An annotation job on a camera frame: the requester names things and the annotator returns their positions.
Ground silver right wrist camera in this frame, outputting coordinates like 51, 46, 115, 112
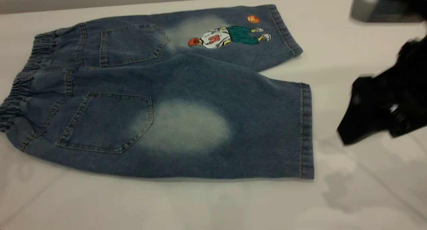
350, 0, 427, 24

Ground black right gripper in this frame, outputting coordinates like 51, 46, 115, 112
337, 35, 427, 146

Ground blue denim shorts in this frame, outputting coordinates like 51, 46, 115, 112
0, 4, 315, 180

